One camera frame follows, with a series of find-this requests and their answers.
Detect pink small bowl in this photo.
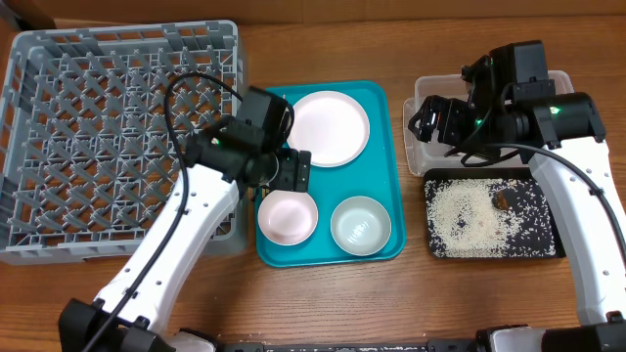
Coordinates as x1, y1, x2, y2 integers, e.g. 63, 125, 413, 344
257, 191, 319, 246

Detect grey ceramic bowl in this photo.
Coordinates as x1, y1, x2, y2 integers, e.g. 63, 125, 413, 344
330, 197, 392, 256

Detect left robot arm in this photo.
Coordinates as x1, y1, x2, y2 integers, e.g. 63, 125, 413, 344
59, 112, 311, 351

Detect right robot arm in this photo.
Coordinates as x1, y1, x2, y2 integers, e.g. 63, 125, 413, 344
407, 85, 625, 351

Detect clear plastic waste bin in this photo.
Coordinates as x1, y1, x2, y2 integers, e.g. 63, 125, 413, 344
402, 69, 587, 178

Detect large white round plate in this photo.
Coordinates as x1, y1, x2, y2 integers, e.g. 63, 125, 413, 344
288, 91, 370, 167

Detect teal plastic serving tray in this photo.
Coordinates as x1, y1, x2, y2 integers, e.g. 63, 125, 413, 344
256, 80, 406, 268

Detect black rectangular tray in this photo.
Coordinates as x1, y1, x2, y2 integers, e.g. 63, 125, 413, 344
423, 167, 568, 260

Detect spilled rice grains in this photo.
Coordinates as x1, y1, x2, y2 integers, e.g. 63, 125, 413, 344
424, 178, 558, 259

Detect grey plastic dish rack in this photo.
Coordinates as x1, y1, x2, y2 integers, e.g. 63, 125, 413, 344
1, 20, 246, 265

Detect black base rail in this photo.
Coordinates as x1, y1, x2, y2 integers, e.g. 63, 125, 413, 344
216, 338, 485, 352

